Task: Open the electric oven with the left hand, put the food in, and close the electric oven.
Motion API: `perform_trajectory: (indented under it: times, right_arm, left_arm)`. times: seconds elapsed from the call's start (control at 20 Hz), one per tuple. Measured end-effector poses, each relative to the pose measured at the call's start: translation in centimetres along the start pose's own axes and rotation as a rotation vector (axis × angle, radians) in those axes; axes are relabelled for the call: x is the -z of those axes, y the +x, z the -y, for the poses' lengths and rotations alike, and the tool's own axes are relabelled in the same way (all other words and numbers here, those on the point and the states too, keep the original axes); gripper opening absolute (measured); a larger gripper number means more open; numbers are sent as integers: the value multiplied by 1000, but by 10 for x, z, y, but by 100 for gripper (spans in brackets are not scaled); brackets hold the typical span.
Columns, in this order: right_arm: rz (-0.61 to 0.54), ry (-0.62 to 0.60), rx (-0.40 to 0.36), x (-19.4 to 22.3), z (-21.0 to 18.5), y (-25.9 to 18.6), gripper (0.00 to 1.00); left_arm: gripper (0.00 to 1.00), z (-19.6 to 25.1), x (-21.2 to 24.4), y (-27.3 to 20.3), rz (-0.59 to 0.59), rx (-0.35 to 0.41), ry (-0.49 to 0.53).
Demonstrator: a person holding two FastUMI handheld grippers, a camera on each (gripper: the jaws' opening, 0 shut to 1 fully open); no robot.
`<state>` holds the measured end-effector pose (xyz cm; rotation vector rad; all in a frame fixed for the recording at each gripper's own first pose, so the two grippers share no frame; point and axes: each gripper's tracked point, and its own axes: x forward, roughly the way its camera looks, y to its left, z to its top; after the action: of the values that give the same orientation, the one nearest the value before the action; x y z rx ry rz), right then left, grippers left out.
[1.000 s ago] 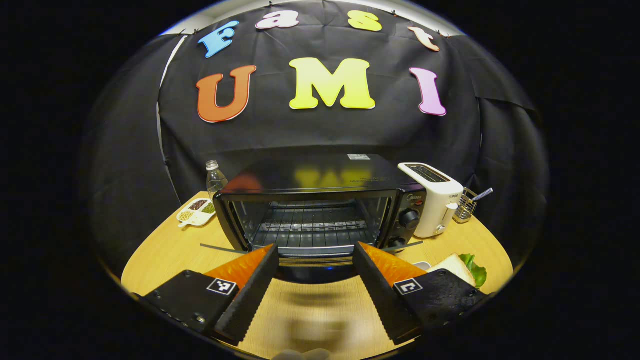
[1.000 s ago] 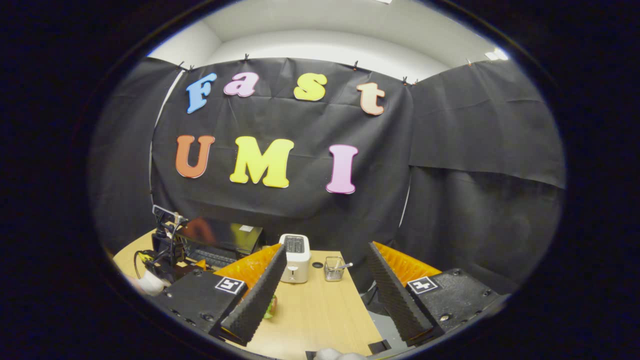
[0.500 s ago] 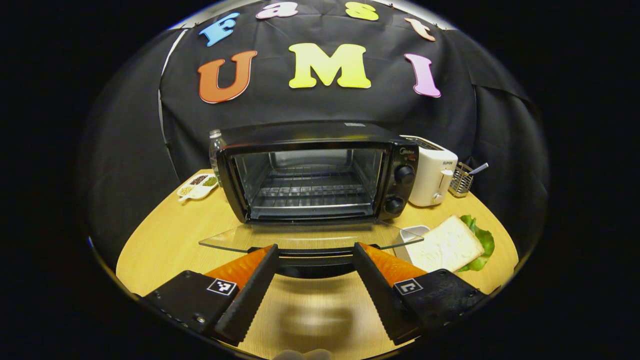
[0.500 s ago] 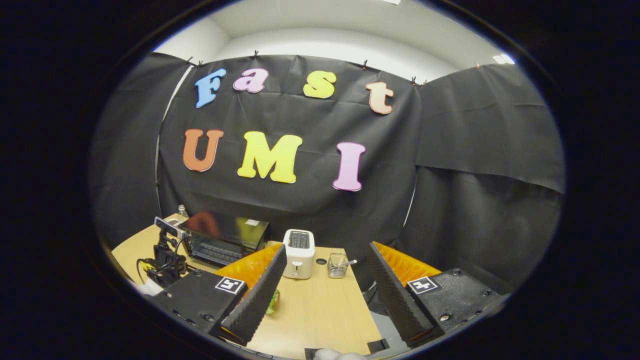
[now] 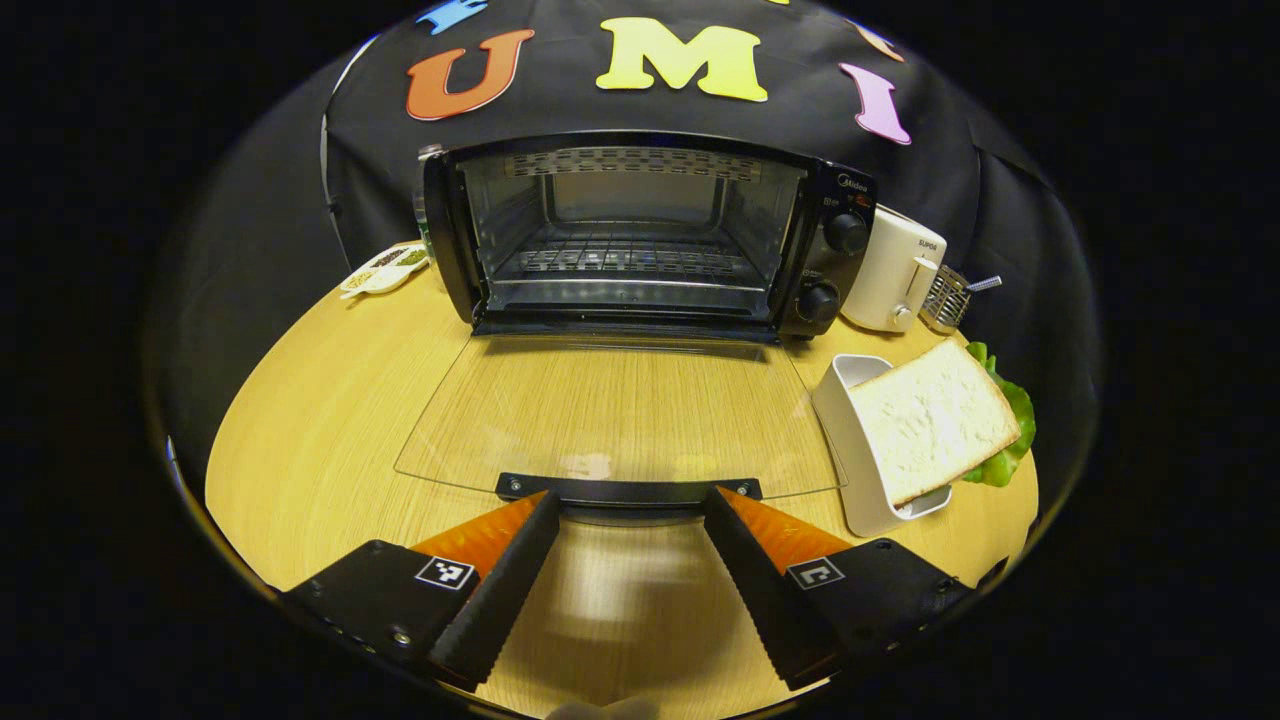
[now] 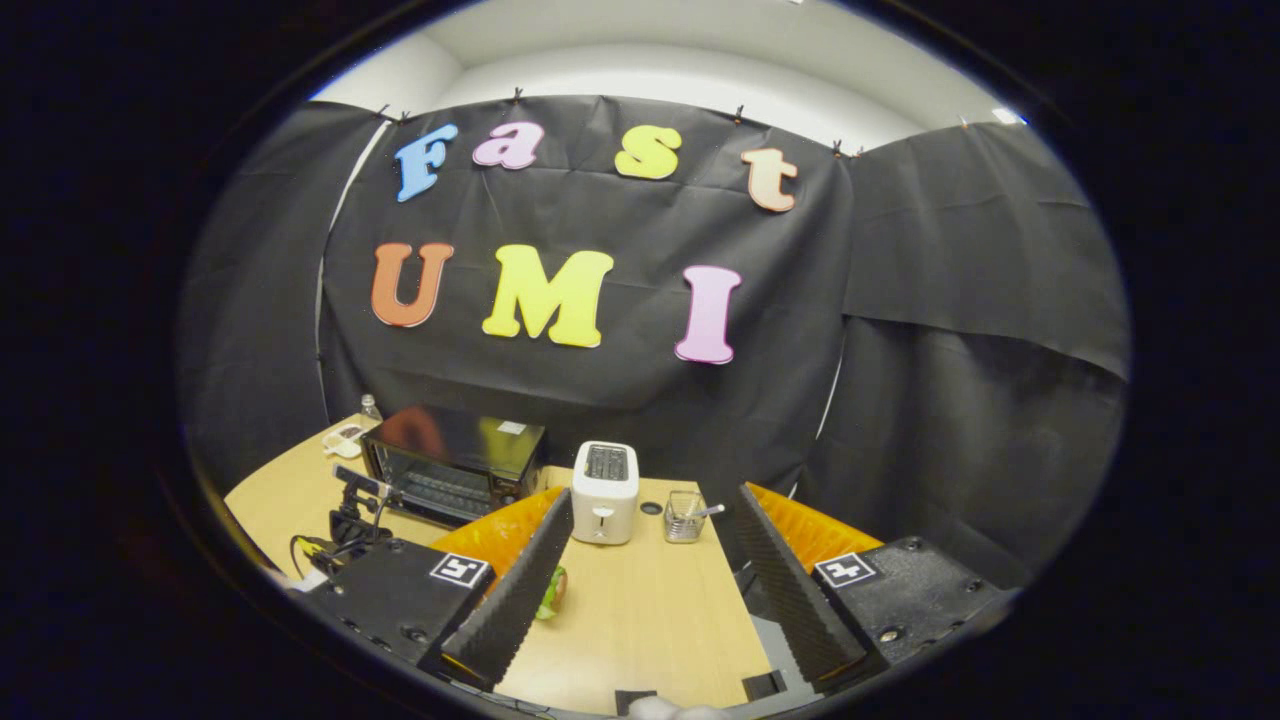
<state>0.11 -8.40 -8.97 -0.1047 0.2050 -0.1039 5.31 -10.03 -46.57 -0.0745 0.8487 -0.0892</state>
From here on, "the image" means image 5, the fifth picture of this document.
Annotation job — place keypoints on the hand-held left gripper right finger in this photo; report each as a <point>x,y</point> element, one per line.
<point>770,610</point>

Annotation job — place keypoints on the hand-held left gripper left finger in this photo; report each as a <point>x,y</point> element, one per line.
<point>497,610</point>

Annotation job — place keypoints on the toast and lettuce sandwich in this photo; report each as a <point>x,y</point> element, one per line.
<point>930,420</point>

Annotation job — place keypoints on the black electric oven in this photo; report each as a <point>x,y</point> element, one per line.
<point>845,200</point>

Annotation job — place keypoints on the white rectangular tray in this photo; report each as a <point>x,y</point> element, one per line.
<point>850,440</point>

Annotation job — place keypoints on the white snack packet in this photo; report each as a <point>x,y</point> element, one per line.
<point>385,272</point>

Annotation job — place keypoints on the white toaster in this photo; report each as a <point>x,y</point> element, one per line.
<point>890,270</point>

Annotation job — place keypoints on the clear plastic water bottle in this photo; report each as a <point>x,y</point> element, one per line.
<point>428,200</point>

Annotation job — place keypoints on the black backdrop cloth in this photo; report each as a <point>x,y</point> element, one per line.
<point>250,250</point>

